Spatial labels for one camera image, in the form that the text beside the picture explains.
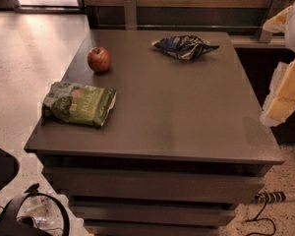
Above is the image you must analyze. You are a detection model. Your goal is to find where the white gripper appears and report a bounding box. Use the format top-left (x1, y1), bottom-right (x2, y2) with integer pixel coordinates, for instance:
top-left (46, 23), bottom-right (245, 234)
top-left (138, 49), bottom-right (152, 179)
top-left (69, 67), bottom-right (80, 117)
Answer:
top-left (260, 2), bottom-right (295, 127)

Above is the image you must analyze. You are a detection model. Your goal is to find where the blue chip bag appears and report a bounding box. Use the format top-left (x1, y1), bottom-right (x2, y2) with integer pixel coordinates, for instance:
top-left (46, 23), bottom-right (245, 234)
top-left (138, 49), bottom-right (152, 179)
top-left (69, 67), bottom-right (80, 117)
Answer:
top-left (151, 34), bottom-right (219, 61)

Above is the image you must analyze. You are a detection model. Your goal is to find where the green jalapeno chip bag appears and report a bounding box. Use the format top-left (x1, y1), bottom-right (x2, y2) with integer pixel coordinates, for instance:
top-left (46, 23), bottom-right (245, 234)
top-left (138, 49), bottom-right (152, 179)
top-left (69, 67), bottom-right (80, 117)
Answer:
top-left (42, 82), bottom-right (116, 127)

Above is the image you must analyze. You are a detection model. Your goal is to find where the white power strip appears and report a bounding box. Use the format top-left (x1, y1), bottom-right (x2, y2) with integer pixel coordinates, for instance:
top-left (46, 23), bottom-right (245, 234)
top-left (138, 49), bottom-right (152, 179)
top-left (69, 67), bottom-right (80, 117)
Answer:
top-left (252, 191), bottom-right (295, 204)

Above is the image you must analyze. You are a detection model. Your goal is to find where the red apple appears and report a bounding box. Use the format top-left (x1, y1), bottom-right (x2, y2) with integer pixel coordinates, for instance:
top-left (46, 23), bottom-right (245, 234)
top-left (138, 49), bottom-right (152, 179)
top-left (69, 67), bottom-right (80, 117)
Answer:
top-left (88, 47), bottom-right (112, 74)

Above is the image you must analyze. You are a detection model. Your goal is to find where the black chair edge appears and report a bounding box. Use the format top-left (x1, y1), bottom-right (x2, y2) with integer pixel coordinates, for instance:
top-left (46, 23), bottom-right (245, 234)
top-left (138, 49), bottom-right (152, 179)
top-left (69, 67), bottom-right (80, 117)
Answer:
top-left (0, 148), bottom-right (20, 190)

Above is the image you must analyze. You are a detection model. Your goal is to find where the black headset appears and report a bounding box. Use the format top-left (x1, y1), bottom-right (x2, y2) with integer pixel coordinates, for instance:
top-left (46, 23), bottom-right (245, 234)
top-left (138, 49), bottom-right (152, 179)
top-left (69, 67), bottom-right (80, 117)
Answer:
top-left (0, 184), bottom-right (70, 236)

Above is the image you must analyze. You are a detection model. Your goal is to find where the black power cable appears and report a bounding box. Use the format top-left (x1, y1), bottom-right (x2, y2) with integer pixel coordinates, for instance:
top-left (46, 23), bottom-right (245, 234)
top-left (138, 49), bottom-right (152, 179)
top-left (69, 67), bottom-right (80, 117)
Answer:
top-left (245, 199), bottom-right (277, 236)

